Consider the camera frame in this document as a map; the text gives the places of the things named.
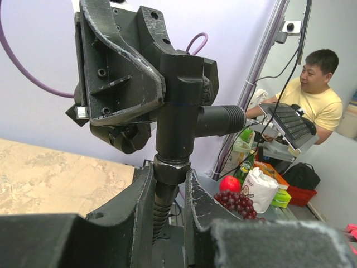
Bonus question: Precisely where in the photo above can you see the purple grape bunch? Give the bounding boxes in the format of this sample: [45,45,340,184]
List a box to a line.
[214,190,264,220]

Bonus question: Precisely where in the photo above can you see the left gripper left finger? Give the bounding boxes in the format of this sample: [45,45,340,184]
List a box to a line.
[1,166,155,267]

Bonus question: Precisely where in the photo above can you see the man in yellow shirt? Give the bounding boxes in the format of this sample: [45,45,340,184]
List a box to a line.
[245,49,344,145]

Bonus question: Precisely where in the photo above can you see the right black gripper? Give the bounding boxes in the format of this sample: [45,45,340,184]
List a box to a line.
[66,1,218,154]

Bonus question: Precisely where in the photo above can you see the black keyboard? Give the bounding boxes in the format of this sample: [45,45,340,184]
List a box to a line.
[258,103,319,153]

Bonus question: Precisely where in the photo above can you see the black T-shaped fitting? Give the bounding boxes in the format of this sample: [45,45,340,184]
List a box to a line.
[154,54,246,171]

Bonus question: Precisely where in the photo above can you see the overhead camera mount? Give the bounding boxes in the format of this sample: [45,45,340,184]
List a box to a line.
[275,21,302,44]

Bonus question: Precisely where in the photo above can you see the green glass bottle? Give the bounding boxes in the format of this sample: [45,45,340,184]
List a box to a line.
[234,150,255,185]

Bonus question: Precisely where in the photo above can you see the green tissue box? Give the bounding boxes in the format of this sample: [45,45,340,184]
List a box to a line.
[271,189,292,208]

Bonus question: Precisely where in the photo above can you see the black shower hose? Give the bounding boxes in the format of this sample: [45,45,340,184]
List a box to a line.
[152,155,192,248]

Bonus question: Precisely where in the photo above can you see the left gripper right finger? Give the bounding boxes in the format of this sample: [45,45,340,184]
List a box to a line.
[184,170,356,267]

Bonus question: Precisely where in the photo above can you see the red basket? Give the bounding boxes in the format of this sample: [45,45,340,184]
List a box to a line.
[287,185,317,207]

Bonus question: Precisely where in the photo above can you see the black backpack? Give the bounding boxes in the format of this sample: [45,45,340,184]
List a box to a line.
[282,163,321,190]

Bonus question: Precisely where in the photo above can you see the red apple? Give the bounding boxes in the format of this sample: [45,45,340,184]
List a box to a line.
[219,176,241,193]

